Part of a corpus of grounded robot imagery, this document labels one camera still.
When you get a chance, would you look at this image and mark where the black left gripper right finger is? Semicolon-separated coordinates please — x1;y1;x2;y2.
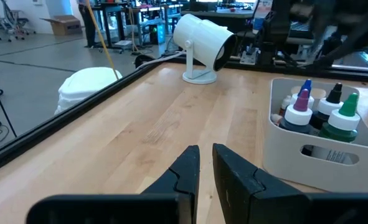
212;142;368;224

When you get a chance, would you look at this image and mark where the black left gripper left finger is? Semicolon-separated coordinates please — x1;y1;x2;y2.
26;144;201;224

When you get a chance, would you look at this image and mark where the small white-capped coloring bottle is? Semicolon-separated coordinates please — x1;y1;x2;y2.
270;113;283;126

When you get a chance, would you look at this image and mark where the large purple food coloring bottle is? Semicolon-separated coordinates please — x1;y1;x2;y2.
278;88;314;134

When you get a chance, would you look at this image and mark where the large dark-tipped food coloring bottle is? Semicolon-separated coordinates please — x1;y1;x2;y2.
309;82;344;130

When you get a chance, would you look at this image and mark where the large blue food coloring bottle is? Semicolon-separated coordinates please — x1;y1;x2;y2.
290;78;315;110

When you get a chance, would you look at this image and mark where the large green food coloring bottle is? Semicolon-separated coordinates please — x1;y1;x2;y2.
318;92;361;143

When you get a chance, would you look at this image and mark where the clear plastic tray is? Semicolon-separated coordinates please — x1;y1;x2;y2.
262;77;368;194

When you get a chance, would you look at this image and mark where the white lined trash bin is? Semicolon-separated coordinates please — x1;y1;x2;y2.
54;67;123;116

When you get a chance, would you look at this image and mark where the white cylinder with black opening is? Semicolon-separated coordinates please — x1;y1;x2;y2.
172;13;238;85

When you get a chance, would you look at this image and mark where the lit computer tower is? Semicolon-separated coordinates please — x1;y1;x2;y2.
149;23;166;45

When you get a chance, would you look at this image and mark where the black-legged work table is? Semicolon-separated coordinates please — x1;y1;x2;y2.
92;1;133;52

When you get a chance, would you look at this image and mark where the person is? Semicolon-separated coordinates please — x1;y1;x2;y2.
77;0;98;49

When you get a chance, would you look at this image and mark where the open cardboard box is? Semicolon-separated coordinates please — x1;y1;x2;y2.
40;14;83;36

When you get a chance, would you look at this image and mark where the grey office chair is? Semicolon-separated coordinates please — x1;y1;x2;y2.
0;0;37;43

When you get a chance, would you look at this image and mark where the thin white cord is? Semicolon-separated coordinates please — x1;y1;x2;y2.
135;50;187;71

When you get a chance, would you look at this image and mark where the yellow hanging cable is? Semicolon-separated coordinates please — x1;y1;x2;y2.
85;0;120;80

